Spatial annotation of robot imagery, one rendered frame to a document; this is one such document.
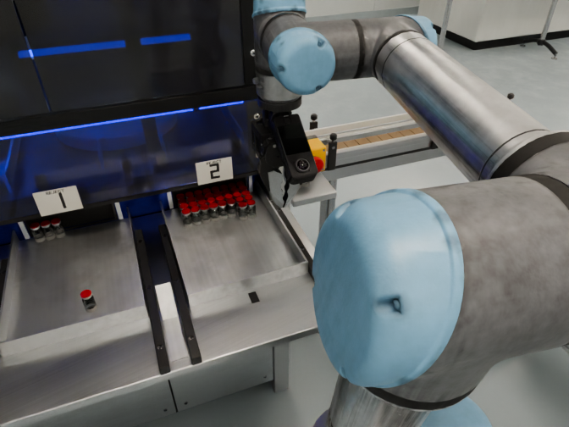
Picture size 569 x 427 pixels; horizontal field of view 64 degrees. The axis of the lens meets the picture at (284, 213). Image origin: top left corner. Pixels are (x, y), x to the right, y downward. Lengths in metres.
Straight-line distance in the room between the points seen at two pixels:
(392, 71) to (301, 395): 1.46
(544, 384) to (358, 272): 1.88
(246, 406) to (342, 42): 1.47
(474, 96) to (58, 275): 0.91
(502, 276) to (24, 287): 0.98
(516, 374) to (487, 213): 1.84
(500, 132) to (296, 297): 0.63
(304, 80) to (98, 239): 0.74
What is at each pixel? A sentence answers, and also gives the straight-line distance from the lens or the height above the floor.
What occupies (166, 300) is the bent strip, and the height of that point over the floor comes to 0.91.
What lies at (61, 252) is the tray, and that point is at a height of 0.88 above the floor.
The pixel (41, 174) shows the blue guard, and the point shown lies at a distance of 1.05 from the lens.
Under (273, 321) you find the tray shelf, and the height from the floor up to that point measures 0.88.
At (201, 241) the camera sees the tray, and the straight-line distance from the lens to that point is 1.09.
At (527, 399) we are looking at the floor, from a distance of 2.05.
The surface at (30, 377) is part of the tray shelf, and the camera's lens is 0.95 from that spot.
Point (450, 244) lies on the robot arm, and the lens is 0.26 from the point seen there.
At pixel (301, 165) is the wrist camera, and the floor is 1.22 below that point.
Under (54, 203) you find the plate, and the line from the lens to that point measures 1.08.
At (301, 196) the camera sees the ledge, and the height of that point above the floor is 0.88.
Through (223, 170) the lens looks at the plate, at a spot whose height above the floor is 1.02.
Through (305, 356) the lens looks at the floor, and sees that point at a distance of 1.94.
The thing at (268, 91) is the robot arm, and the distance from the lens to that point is 0.71.
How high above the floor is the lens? 1.58
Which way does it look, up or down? 37 degrees down
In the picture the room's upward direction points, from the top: straight up
